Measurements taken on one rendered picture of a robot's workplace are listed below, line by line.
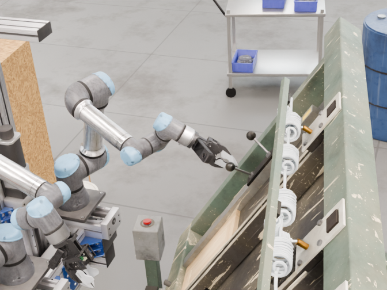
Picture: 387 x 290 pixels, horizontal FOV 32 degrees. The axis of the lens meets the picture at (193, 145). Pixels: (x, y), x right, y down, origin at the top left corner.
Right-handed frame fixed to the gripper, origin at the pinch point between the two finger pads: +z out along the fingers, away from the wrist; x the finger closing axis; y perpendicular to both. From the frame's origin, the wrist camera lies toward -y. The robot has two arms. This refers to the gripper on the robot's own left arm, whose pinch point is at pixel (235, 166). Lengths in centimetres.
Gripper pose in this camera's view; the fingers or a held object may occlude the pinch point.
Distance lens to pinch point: 265.3
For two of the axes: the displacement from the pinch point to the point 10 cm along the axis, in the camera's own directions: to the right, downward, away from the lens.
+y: -0.2, -2.7, 9.6
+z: 8.5, 5.0, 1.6
